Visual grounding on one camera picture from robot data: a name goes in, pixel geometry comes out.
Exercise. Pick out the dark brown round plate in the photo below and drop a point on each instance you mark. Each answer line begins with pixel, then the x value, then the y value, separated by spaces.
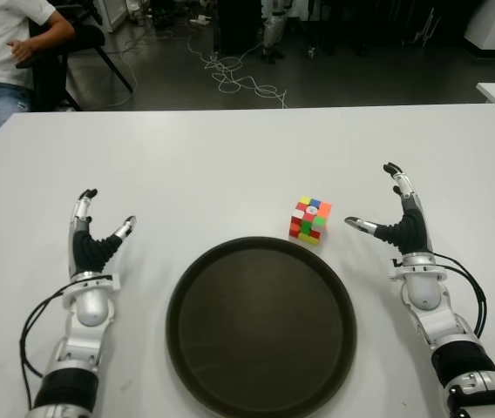
pixel 260 331

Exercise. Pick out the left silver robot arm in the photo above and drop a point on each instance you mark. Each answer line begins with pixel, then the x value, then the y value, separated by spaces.
pixel 86 313

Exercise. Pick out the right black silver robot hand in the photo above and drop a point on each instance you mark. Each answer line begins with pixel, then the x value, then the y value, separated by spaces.
pixel 413 235

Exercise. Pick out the white glass-front cabinet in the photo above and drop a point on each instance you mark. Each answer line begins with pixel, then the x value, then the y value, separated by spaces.
pixel 112 13

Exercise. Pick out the multicoloured Rubik's cube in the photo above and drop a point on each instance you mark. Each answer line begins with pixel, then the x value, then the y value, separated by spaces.
pixel 310 222

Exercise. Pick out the grey folded metal stand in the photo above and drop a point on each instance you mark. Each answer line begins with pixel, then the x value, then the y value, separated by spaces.
pixel 426 30

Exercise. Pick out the black chair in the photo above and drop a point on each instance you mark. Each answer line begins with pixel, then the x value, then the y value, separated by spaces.
pixel 86 37

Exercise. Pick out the silver humanoid robot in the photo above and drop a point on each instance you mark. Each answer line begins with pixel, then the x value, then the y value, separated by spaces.
pixel 271 28

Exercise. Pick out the white power strip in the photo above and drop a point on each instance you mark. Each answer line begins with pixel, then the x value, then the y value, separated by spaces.
pixel 199 19

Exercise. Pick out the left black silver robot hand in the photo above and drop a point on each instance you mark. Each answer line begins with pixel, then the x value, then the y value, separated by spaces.
pixel 83 252

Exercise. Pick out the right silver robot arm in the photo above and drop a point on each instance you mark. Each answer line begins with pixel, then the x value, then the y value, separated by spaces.
pixel 448 339

